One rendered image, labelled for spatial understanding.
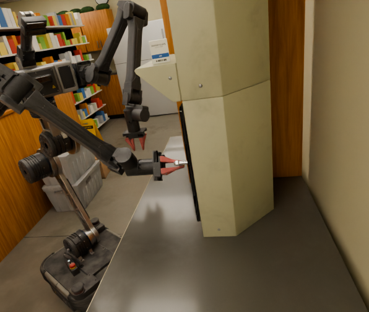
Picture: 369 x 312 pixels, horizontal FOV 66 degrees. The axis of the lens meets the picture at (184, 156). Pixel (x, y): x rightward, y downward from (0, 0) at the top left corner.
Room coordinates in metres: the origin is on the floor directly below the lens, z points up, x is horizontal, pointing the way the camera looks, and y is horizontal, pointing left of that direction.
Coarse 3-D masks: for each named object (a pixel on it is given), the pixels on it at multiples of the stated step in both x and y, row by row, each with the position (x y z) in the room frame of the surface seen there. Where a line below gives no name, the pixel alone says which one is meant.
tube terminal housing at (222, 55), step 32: (192, 0) 0.75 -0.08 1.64; (224, 0) 0.76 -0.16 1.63; (256, 0) 0.82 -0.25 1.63; (192, 32) 0.75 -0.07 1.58; (224, 32) 0.75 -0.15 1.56; (256, 32) 0.82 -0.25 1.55; (192, 64) 0.75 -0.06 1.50; (224, 64) 0.75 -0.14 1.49; (256, 64) 0.82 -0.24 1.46; (192, 96) 0.76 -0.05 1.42; (224, 96) 0.74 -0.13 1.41; (256, 96) 0.81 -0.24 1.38; (192, 128) 0.76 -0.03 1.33; (224, 128) 0.74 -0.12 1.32; (256, 128) 0.81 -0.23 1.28; (192, 160) 0.76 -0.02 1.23; (224, 160) 0.74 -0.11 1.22; (256, 160) 0.81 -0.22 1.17; (224, 192) 0.75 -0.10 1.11; (256, 192) 0.80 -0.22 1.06; (224, 224) 0.75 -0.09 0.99
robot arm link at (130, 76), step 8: (128, 8) 1.38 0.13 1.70; (128, 16) 1.36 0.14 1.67; (128, 24) 1.40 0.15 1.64; (136, 24) 1.38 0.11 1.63; (144, 24) 1.43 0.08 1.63; (128, 32) 1.39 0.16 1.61; (136, 32) 1.37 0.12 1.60; (128, 40) 1.38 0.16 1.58; (136, 40) 1.35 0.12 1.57; (128, 48) 1.36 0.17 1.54; (136, 48) 1.34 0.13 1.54; (128, 56) 1.35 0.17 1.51; (136, 56) 1.33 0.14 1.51; (128, 64) 1.33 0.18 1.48; (136, 64) 1.32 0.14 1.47; (128, 72) 1.32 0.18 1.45; (128, 80) 1.30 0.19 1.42; (136, 80) 1.30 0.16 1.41; (128, 88) 1.28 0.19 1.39; (136, 88) 1.29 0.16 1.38; (136, 96) 1.28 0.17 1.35
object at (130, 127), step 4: (128, 124) 1.25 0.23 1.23; (132, 124) 1.25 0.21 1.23; (136, 124) 1.25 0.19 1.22; (128, 128) 1.25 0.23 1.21; (132, 128) 1.24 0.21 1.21; (136, 128) 1.25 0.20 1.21; (140, 128) 1.27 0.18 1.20; (144, 128) 1.28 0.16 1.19; (124, 132) 1.26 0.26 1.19; (128, 132) 1.26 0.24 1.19; (132, 132) 1.24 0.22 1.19; (136, 132) 1.24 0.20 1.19; (140, 132) 1.23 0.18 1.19; (144, 132) 1.25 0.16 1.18
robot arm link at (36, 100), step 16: (32, 80) 0.90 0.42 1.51; (32, 96) 0.88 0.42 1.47; (16, 112) 0.87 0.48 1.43; (32, 112) 0.90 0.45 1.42; (48, 112) 0.88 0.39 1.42; (64, 128) 0.88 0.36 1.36; (80, 128) 0.91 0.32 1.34; (80, 144) 0.92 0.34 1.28; (96, 144) 0.91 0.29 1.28; (112, 160) 0.92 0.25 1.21
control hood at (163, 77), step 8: (144, 64) 0.87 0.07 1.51; (152, 64) 0.83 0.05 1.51; (160, 64) 0.79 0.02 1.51; (168, 64) 0.77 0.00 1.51; (136, 72) 0.78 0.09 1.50; (144, 72) 0.78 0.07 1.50; (152, 72) 0.78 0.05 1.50; (160, 72) 0.77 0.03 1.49; (168, 72) 0.77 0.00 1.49; (176, 72) 0.77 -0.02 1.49; (152, 80) 0.78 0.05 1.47; (160, 80) 0.77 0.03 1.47; (168, 80) 0.77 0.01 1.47; (176, 80) 0.76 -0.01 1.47; (160, 88) 0.77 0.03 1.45; (168, 88) 0.77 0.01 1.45; (176, 88) 0.76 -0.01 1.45; (168, 96) 0.77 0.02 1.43; (176, 96) 0.76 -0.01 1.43
